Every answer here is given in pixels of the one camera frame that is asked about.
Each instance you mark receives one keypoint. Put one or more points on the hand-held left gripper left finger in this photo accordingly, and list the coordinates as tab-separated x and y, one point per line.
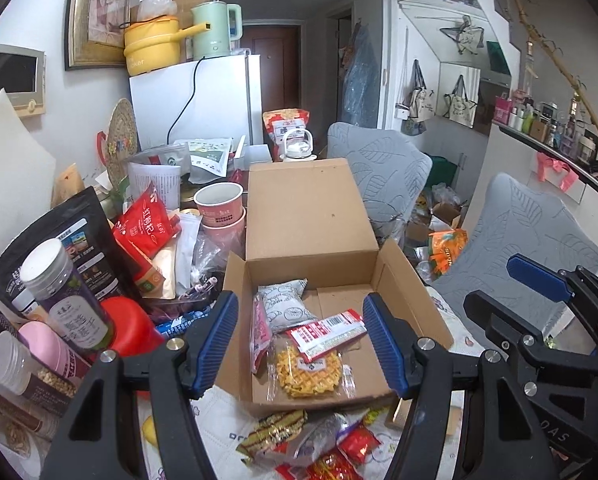
214	342

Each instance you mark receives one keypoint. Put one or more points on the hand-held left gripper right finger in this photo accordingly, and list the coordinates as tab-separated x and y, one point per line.
384	345

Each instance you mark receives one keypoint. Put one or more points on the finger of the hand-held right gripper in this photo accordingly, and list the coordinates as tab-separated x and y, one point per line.
499	317
536	275

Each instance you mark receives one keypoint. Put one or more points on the small pink red packet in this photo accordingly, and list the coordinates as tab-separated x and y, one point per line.
260	335

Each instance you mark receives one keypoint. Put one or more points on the red white snack packet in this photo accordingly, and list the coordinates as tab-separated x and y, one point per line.
329	332

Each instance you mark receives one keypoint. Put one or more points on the white patterned snack packet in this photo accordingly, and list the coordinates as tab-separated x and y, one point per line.
286	305

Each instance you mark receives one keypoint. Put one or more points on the yellow waffle clear packet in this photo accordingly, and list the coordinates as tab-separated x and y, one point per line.
306	380

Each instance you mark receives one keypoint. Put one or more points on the shiny red snack packet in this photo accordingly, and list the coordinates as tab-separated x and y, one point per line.
359	442

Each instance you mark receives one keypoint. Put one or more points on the silver purple snack bag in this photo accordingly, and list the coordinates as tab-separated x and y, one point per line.
309	440

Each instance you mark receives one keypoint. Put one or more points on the brown cardboard box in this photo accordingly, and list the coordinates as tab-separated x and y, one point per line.
304	210

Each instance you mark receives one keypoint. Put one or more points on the blue white tube packet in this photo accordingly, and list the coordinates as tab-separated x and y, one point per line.
184	324

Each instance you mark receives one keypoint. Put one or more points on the grey covered chair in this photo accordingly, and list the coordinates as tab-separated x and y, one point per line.
509	240
379	170

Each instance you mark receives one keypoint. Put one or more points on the gold box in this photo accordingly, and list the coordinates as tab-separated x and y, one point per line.
399	412

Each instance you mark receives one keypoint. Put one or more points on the red plastic canister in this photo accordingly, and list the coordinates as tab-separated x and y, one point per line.
134	325

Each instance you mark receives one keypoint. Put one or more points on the orange green snack bag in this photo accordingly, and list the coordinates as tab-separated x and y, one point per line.
446	252

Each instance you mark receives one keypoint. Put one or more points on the printed quilted tablecloth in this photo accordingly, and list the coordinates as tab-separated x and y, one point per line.
219	430

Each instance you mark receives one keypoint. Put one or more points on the red carton orange end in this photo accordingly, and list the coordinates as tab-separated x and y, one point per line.
146	270

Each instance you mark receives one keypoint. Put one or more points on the pink paper cup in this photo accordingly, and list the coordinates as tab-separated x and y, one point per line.
226	240
219	205

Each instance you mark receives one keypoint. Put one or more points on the brown green striped packet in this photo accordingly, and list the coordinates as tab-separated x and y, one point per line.
269	432

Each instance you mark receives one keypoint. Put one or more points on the pink ribbon bow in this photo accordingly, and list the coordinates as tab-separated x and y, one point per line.
556	170

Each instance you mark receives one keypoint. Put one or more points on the yellow lemon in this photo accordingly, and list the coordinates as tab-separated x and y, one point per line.
150	432

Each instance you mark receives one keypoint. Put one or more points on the green shopping bag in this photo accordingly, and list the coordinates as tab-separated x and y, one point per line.
441	170

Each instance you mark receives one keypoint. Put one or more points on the row of cosmetic bottles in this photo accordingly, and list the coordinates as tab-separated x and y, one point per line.
554	127

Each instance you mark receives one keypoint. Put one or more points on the clear jar white lid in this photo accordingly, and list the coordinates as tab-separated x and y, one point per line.
69	305

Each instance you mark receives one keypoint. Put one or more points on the black stand-up pouch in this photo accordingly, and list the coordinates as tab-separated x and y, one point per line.
89	240

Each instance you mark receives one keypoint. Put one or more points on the pink lid jar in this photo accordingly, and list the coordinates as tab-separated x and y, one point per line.
49	347

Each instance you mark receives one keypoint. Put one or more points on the white printed paper pouch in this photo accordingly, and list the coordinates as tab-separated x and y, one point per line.
151	180

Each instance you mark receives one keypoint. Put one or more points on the green white pouch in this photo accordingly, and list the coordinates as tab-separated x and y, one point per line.
206	157

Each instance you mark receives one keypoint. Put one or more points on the clear jar of nuts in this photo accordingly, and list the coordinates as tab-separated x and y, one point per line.
29	380

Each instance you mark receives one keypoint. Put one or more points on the canvas tote bag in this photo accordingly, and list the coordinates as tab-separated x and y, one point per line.
419	105

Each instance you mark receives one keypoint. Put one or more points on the white teapot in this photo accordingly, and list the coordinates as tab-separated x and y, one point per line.
298	147

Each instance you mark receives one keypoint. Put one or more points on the bamboo pole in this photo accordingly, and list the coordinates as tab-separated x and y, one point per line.
554	50

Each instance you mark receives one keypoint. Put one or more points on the orange red snack bag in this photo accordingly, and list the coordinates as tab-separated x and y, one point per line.
279	122

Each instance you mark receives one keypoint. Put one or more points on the round woven mat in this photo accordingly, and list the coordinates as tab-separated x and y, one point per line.
124	130

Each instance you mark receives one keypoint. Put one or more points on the white fridge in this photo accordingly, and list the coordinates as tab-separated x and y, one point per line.
214	100

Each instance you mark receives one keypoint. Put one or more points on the blue plastic garment cover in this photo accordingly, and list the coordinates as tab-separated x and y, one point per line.
361	80

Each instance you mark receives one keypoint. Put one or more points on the brown door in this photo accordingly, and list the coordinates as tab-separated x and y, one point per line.
269	65

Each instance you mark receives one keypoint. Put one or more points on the yellow pot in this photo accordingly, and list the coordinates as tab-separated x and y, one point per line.
151	45

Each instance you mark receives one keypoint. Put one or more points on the green electric kettle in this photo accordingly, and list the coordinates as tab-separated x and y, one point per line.
211	30

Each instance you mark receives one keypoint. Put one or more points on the framed picture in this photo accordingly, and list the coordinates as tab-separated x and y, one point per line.
101	10

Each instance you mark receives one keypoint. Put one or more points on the wall intercom panel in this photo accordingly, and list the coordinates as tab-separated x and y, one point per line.
11	77

